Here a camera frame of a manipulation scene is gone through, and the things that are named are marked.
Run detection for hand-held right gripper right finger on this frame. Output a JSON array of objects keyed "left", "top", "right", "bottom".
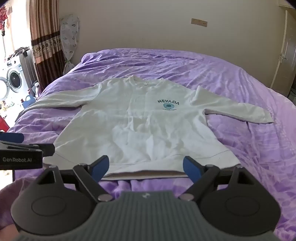
[{"left": 179, "top": 156, "right": 249, "bottom": 202}]

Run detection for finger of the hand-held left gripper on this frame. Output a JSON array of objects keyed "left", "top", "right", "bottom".
[
  {"left": 0, "top": 132, "right": 25, "bottom": 144},
  {"left": 0, "top": 142, "right": 56, "bottom": 156}
]

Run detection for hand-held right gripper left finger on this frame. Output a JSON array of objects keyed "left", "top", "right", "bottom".
[{"left": 38, "top": 155, "right": 114, "bottom": 202}]

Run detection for white printed sweatshirt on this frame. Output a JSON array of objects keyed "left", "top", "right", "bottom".
[{"left": 22, "top": 75, "right": 275, "bottom": 181}]

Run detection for person's left forearm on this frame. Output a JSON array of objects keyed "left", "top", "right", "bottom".
[{"left": 0, "top": 178, "right": 37, "bottom": 241}]

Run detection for red hanging clothes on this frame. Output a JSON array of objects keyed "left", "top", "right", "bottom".
[{"left": 0, "top": 5, "right": 12, "bottom": 32}]

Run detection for red stool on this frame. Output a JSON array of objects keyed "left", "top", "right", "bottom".
[{"left": 0, "top": 113, "right": 10, "bottom": 131}]

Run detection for blue plastic jug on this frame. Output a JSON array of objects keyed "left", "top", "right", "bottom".
[{"left": 22, "top": 93, "right": 37, "bottom": 108}]

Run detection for white bottle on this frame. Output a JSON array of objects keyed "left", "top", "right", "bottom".
[{"left": 33, "top": 81, "right": 42, "bottom": 97}]

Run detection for white washing machine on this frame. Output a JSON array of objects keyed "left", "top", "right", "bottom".
[{"left": 0, "top": 61, "right": 26, "bottom": 103}]

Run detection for dark grey suitcase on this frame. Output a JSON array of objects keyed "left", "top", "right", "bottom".
[{"left": 19, "top": 47, "right": 38, "bottom": 88}]

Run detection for purple bed sheet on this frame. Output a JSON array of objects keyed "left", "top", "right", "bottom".
[{"left": 0, "top": 47, "right": 296, "bottom": 241}]

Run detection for brown patterned curtain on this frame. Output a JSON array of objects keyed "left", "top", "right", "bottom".
[{"left": 28, "top": 0, "right": 65, "bottom": 93}]

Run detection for white printed cloth cover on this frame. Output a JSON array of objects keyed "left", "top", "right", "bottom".
[{"left": 59, "top": 14, "right": 80, "bottom": 76}]

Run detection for cream door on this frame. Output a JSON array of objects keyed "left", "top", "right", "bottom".
[{"left": 269, "top": 4, "right": 296, "bottom": 98}]

